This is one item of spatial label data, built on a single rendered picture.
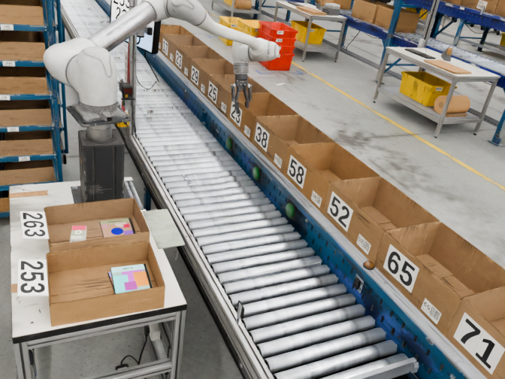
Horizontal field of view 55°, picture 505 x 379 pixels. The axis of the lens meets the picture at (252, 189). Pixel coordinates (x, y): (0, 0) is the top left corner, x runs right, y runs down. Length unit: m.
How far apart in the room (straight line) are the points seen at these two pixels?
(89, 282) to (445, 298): 1.26
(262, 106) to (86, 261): 1.72
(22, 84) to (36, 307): 1.67
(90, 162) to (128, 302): 0.73
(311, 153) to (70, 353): 1.60
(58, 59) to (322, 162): 1.38
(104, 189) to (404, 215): 1.36
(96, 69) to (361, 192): 1.28
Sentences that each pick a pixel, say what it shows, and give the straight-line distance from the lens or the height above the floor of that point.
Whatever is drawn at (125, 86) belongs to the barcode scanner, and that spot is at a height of 1.09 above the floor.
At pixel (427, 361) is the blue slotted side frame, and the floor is 0.77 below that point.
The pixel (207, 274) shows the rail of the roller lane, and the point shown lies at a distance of 1.99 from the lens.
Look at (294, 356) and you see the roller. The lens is 1.73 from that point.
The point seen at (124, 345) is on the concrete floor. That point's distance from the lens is 2.73.
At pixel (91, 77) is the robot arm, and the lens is 2.11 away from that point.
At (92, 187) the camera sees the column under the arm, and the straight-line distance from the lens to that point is 2.30.
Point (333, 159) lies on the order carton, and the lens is 2.63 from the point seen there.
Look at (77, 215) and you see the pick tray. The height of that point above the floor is 0.79.
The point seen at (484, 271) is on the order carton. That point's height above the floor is 0.99.
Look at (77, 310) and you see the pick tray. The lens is 1.75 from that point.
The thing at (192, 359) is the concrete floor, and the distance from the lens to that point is 2.67.
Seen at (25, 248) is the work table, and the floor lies 0.75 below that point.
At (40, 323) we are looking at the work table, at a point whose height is 0.75.
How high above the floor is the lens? 2.00
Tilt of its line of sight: 29 degrees down
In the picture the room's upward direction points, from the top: 9 degrees clockwise
